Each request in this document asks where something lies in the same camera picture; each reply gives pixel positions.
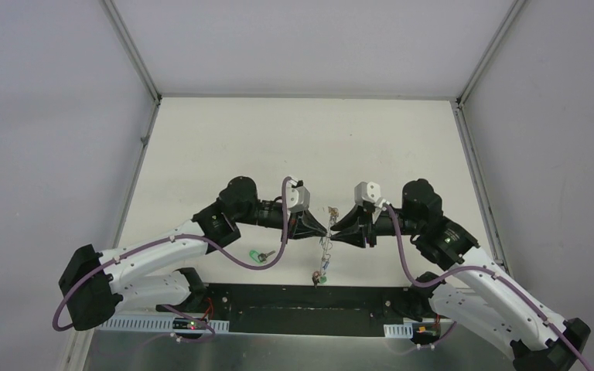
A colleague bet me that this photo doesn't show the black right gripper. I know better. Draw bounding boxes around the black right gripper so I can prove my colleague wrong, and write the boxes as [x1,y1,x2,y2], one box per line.
[329,203,422,248]

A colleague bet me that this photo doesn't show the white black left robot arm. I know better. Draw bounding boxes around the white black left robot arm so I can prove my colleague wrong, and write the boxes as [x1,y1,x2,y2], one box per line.
[52,176,327,332]

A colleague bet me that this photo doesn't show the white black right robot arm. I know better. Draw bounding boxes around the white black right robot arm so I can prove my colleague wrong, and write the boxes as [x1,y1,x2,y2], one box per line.
[331,179,591,370]

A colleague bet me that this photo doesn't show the green tag key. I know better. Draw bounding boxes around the green tag key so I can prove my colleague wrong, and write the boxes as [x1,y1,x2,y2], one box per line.
[249,250,276,264]

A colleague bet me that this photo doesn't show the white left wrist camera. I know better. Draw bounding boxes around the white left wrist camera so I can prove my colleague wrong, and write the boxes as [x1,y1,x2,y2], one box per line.
[282,177,310,214]

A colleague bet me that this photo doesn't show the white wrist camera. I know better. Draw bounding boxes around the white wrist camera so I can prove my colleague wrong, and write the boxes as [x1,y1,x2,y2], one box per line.
[282,177,310,214]
[353,182,384,206]

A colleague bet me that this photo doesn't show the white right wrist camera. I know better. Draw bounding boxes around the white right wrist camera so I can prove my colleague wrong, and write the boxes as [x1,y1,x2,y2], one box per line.
[353,182,384,206]

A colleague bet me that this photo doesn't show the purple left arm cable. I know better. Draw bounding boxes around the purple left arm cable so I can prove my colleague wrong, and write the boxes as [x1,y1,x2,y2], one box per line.
[52,176,294,333]

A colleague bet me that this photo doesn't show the black robot base mount plate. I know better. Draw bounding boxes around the black robot base mount plate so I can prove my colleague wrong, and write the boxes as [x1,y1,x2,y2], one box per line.
[185,284,436,337]

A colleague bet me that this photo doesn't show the white slotted cable duct right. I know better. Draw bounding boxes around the white slotted cable duct right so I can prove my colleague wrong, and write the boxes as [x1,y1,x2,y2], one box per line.
[383,323,413,339]

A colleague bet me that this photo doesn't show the white slotted cable duct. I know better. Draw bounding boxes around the white slotted cable duct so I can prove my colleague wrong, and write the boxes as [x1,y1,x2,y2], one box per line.
[383,323,413,339]
[97,314,210,334]

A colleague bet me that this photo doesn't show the aluminium frame rail right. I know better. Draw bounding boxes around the aluminium frame rail right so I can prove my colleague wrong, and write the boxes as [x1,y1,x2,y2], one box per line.
[450,0,529,271]

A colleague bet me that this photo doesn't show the aluminium frame rail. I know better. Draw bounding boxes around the aluminium frame rail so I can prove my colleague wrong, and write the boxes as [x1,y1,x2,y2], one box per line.
[450,0,529,271]
[100,1,162,247]

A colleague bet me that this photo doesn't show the white slotted cable duct left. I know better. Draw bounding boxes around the white slotted cable duct left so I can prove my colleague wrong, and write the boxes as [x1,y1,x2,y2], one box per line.
[97,314,210,334]

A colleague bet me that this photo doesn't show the aluminium frame rail left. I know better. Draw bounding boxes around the aluminium frame rail left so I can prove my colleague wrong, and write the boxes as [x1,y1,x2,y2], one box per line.
[100,1,162,247]

